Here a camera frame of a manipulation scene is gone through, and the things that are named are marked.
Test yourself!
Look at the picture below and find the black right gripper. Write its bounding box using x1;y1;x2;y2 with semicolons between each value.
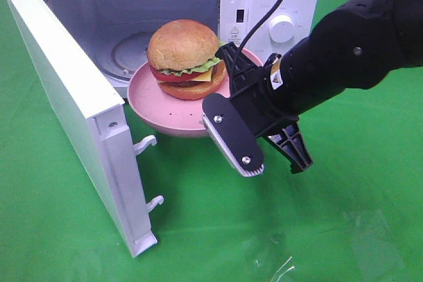
215;42;313;174

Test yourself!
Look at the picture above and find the pink round plate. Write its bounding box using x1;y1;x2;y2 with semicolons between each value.
127;63;208;138

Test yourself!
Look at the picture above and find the burger with lettuce and tomato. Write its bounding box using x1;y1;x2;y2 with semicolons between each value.
147;19;227;100

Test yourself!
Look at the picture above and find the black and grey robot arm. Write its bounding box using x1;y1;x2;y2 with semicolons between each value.
202;0;422;177

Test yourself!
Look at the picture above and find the upper white round knob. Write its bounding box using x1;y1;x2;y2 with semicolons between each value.
268;15;295;43

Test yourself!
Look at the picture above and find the green table cloth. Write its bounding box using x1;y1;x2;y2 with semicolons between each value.
1;0;422;281

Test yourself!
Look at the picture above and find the glass microwave turntable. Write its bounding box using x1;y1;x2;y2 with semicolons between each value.
94;32;153;81

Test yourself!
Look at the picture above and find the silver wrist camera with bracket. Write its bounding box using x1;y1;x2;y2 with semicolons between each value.
202;93;264;177

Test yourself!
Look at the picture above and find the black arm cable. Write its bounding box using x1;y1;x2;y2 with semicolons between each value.
227;0;399;75

